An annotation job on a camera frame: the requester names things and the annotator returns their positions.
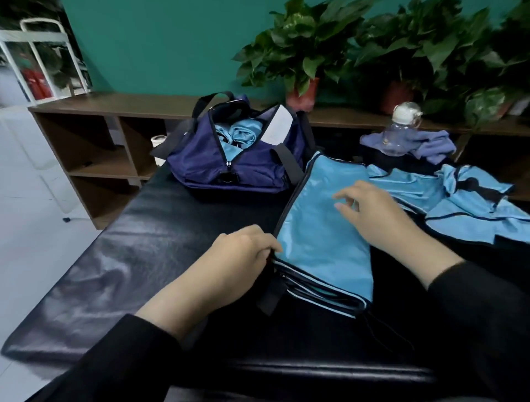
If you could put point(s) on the light blue vest black trim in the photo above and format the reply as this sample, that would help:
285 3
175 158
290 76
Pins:
464 199
323 232
236 137

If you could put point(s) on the person's right forearm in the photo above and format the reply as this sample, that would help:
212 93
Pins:
472 323

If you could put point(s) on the navy blue bag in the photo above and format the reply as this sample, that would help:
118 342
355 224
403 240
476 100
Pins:
199 161

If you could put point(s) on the person's left hand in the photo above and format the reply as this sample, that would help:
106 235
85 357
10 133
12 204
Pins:
228 265

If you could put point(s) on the small white-lidded jar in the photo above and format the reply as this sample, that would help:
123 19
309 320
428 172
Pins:
157 147

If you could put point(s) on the clear bottle silver cap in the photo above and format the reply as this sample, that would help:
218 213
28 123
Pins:
402 124

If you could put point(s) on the wooden shelf cabinet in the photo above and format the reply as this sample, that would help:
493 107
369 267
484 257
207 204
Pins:
83 153

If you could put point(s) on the person's left forearm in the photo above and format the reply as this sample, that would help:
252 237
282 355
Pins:
116 356

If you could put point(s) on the green plant in white pot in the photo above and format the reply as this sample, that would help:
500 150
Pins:
497 95

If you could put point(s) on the black leather bench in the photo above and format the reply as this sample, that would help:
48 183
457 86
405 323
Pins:
99 273

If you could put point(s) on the purple cloth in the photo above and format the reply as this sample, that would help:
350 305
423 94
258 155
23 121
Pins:
422 142

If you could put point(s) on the person's right hand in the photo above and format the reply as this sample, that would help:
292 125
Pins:
377 215

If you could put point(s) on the white metal rack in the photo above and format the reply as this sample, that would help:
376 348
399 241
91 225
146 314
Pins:
33 8

